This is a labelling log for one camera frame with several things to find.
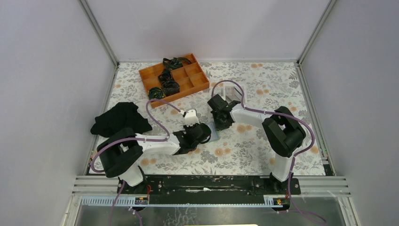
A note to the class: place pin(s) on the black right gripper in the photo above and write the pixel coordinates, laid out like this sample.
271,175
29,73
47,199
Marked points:
218,126

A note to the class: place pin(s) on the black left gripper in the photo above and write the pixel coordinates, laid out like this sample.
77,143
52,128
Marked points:
187,128

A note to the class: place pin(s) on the white plastic card box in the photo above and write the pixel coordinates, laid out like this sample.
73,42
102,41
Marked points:
238,92

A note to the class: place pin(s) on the black cloth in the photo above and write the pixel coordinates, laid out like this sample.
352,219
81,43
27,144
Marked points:
122,115

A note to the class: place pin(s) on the green leather card holder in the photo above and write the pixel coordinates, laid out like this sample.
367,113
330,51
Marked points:
214,134

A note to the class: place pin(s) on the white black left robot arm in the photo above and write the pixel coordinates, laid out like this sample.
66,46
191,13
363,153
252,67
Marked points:
119,153

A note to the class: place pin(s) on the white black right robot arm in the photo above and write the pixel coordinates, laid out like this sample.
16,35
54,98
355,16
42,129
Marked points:
284,133

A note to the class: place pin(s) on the stack of white cards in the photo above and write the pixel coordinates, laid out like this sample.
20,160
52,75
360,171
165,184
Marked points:
228,91

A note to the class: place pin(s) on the orange wooden compartment tray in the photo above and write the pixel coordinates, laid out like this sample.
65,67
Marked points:
190,77

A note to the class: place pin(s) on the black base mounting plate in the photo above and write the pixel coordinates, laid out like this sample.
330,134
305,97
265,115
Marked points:
230,190

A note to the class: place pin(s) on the dark patterned rolled tie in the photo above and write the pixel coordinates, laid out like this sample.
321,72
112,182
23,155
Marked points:
170,88

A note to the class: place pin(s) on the blue yellow rolled tie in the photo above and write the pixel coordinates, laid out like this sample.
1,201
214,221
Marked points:
156,93

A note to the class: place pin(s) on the dark rolled tie middle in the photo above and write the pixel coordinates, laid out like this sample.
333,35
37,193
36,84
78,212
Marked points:
165,76

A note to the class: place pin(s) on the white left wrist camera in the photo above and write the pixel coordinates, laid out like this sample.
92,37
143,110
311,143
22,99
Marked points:
190,117

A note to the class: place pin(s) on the aluminium frame rail front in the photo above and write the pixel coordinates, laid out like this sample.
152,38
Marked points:
102,191

